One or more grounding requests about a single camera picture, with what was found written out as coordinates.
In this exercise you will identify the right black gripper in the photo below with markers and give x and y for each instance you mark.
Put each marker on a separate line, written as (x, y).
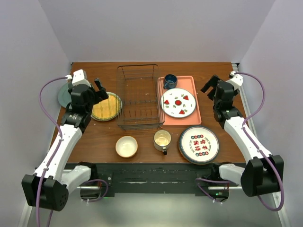
(212, 82)

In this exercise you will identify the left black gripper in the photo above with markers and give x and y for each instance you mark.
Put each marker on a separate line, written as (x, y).
(99, 95)

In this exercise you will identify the woven bamboo tray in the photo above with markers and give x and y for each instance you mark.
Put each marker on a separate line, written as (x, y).
(107, 107)

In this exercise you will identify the white bowl orange rim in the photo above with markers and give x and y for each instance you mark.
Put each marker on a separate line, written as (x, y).
(126, 146)

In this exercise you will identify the cream mug black handle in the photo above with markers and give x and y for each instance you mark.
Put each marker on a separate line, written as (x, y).
(162, 140)

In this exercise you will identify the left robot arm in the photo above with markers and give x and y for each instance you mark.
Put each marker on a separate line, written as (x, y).
(47, 187)

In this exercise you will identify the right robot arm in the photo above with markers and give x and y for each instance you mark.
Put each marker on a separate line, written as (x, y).
(263, 173)

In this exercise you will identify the light blue plate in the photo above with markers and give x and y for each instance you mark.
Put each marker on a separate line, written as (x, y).
(119, 104)

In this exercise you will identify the dark green plate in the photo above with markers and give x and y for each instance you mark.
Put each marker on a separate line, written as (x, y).
(64, 97)

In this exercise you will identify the watermelon pattern plate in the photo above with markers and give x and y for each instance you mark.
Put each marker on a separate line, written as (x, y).
(178, 103)

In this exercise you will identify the blue ceramic mug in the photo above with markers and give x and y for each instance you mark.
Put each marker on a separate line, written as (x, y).
(170, 81)

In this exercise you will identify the pink plastic tray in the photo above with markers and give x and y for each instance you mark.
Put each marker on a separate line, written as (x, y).
(186, 83)

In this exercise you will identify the chinese text plate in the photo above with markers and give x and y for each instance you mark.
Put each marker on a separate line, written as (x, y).
(198, 145)

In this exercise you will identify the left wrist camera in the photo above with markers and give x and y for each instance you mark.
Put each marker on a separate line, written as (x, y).
(78, 77)

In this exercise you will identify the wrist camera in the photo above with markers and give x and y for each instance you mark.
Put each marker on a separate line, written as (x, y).
(236, 80)
(78, 77)

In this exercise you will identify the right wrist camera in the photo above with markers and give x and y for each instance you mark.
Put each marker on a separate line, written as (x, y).
(236, 80)

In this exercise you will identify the black wire dish rack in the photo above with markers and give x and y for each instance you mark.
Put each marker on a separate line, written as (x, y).
(136, 86)

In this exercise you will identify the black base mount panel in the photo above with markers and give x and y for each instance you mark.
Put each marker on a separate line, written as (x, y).
(166, 178)

